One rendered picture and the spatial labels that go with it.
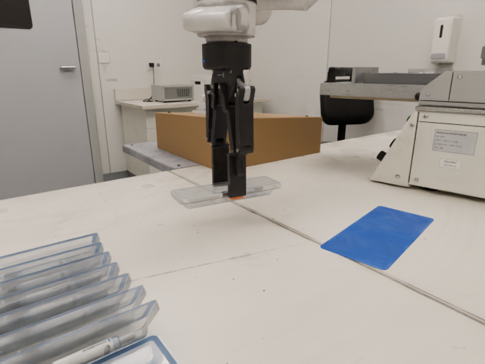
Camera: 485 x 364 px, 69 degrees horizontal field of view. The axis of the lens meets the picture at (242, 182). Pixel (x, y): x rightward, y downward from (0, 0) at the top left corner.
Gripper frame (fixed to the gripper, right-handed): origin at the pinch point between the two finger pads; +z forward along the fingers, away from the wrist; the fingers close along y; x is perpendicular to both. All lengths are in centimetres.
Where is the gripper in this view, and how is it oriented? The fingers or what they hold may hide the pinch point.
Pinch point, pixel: (228, 172)
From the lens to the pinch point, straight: 59.5
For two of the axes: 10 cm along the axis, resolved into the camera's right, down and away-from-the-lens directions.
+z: 0.0, 9.6, 2.9
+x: -8.8, 1.4, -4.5
